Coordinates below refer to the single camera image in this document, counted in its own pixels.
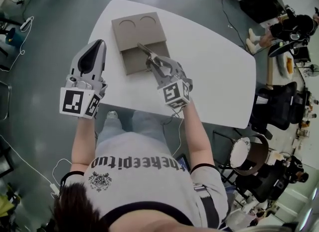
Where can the person's light jeans legs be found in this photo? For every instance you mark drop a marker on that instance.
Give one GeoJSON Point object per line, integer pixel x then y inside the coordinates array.
{"type": "Point", "coordinates": [144, 126]}

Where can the blue tablet device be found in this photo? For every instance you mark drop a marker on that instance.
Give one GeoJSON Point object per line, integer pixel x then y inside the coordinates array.
{"type": "Point", "coordinates": [184, 162]}

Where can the person's right forearm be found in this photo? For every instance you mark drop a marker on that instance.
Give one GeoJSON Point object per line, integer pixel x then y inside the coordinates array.
{"type": "Point", "coordinates": [199, 136]}

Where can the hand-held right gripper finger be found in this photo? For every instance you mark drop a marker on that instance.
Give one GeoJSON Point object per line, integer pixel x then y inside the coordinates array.
{"type": "Point", "coordinates": [167, 61]}
{"type": "Point", "coordinates": [156, 72]}

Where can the person's grey printed t-shirt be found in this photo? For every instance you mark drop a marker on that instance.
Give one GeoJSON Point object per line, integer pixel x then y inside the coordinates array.
{"type": "Point", "coordinates": [139, 181]}

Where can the black office chair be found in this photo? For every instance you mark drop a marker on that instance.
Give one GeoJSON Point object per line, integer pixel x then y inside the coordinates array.
{"type": "Point", "coordinates": [276, 108]}

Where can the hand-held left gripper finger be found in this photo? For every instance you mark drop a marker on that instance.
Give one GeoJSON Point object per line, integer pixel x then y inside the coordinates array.
{"type": "Point", "coordinates": [77, 59]}
{"type": "Point", "coordinates": [103, 54]}

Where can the person's left forearm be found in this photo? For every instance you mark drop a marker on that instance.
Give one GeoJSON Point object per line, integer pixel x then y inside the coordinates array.
{"type": "Point", "coordinates": [83, 141]}

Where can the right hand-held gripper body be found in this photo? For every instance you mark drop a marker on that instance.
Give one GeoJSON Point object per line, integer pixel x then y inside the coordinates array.
{"type": "Point", "coordinates": [174, 93]}

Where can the white power strip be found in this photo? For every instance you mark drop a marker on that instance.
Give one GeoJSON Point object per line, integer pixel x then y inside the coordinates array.
{"type": "Point", "coordinates": [26, 23]}

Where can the chair with round white seat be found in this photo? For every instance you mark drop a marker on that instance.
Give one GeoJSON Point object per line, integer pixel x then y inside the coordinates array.
{"type": "Point", "coordinates": [240, 151]}

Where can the black standing fan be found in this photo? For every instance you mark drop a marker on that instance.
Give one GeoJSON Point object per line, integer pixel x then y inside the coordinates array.
{"type": "Point", "coordinates": [312, 70]}

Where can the dark computer monitor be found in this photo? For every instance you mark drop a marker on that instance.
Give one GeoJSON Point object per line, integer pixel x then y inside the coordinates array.
{"type": "Point", "coordinates": [281, 47]}

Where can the dark blue bin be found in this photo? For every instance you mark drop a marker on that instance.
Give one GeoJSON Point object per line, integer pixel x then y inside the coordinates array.
{"type": "Point", "coordinates": [15, 37]}

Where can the grey tray container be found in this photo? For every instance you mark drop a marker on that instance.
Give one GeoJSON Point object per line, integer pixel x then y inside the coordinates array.
{"type": "Point", "coordinates": [139, 34]}

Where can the person's grey shoe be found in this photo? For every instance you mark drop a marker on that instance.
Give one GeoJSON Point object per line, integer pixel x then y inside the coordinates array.
{"type": "Point", "coordinates": [112, 115]}

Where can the black equipment case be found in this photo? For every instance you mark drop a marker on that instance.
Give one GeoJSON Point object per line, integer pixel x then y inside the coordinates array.
{"type": "Point", "coordinates": [261, 4]}

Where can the metal chair frame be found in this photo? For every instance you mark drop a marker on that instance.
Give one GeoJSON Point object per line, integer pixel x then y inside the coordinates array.
{"type": "Point", "coordinates": [6, 101]}

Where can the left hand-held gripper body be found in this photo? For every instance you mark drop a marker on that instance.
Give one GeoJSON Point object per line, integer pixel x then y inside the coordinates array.
{"type": "Point", "coordinates": [74, 101]}

